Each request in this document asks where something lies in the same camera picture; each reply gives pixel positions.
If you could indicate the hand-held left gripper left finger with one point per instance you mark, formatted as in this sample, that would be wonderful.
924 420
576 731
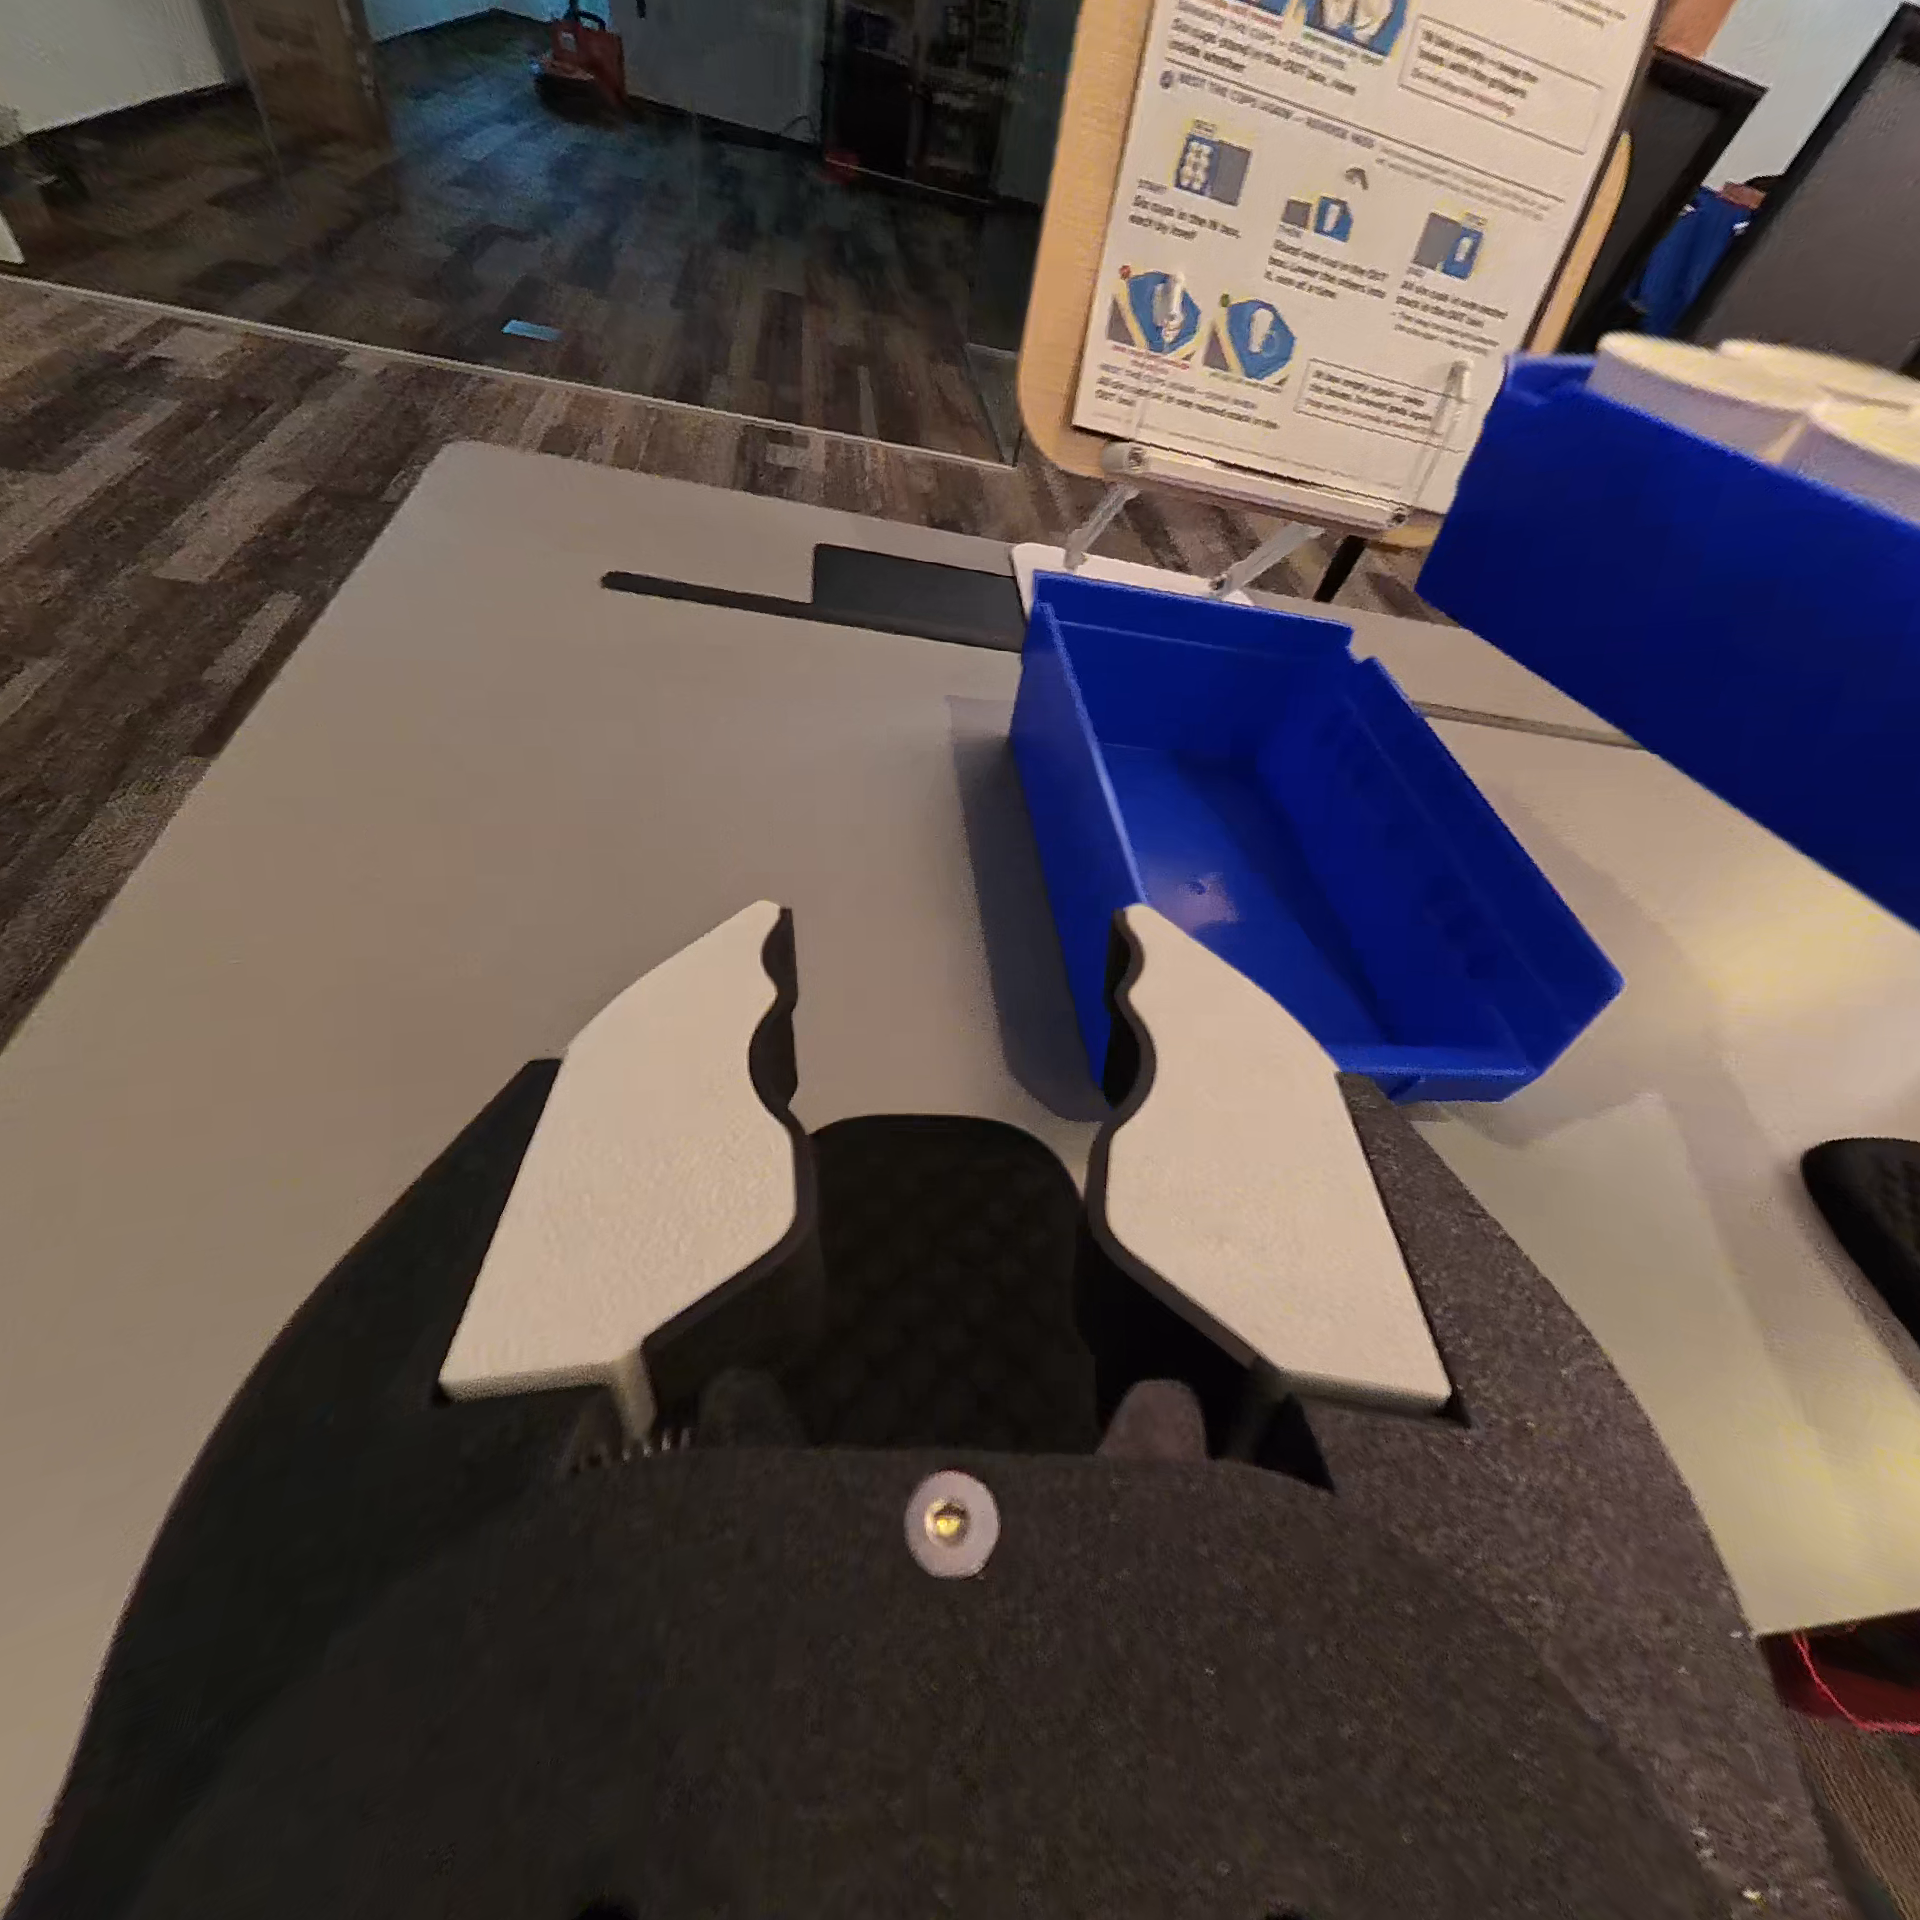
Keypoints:
629 1205

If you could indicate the white board stand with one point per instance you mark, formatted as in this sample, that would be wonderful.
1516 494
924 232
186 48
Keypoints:
1156 536

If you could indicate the wooden instruction board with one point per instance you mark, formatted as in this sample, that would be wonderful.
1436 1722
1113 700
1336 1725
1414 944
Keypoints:
1322 211

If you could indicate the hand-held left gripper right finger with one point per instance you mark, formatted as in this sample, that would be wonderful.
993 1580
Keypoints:
1259 1205

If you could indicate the blue plastic bin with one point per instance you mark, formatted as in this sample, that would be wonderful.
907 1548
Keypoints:
1680 633
1292 843

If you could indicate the black framed panel on stand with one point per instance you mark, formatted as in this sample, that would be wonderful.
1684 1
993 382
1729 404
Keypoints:
1845 211
1680 136

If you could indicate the white paper cup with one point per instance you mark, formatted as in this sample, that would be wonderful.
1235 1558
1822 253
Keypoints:
1680 372
1845 367
1875 450

